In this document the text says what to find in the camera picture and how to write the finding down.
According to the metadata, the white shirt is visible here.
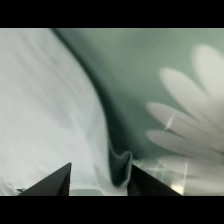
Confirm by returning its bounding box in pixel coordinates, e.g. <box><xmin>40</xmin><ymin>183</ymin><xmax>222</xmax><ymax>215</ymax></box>
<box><xmin>0</xmin><ymin>27</ymin><xmax>134</xmax><ymax>197</ymax></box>

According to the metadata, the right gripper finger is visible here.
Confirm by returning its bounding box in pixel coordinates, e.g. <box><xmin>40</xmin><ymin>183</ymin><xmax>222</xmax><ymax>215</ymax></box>
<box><xmin>19</xmin><ymin>162</ymin><xmax>73</xmax><ymax>197</ymax></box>

